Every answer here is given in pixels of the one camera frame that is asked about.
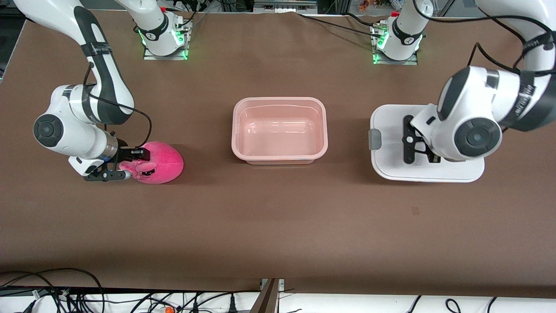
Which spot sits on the pink plush toy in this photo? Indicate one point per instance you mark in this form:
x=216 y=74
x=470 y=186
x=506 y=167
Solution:
x=167 y=161

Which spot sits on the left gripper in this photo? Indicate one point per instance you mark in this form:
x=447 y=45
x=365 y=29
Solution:
x=433 y=158

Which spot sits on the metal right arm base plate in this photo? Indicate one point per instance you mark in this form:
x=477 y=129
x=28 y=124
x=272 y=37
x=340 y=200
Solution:
x=150 y=56

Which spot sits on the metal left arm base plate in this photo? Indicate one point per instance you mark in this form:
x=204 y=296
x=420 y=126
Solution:
x=393 y=62

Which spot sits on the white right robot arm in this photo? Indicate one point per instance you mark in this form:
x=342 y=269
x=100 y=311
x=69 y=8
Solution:
x=100 y=65

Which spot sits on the aluminium profile beam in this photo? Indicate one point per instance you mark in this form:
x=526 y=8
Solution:
x=266 y=298

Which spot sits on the pink translucent plastic box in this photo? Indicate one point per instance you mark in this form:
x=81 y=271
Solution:
x=278 y=130

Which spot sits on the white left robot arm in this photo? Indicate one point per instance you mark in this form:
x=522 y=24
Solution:
x=473 y=117

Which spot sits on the aluminium frame rail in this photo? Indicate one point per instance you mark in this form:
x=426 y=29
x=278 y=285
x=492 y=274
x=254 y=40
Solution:
x=284 y=4

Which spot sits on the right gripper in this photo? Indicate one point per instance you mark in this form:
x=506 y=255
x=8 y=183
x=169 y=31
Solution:
x=126 y=153

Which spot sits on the white box lid grey clips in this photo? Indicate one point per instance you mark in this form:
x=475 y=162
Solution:
x=391 y=165

